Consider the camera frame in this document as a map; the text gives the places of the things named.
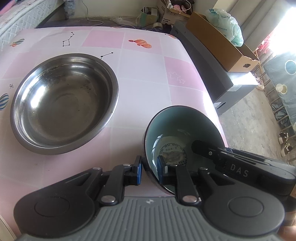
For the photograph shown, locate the brown cardboard box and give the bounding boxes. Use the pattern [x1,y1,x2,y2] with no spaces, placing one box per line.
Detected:
[186,12,259,73]

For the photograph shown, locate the green white plastic bag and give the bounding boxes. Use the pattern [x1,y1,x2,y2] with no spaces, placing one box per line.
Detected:
[205,9,244,47]

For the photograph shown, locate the open box with clutter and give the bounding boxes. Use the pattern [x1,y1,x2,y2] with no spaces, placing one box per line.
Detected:
[157,1,193,25]

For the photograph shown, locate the white quilted mattress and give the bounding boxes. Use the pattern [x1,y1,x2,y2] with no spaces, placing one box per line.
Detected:
[1,0,63,50]

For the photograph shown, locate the white cable on floor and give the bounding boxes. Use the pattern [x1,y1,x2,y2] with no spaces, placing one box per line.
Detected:
[79,0,130,27]

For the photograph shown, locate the green paper bag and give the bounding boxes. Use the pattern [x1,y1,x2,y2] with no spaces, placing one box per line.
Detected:
[136,6,159,28]

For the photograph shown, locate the white sneakers by window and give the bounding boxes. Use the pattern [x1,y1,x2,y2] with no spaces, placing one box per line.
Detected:
[278,132,293,157]

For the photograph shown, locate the teal ceramic bowl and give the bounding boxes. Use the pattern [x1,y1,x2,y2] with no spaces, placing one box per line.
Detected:
[144,105,226,183]

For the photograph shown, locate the steel bowl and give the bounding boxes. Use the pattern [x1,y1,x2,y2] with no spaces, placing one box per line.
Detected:
[10,53,119,155]

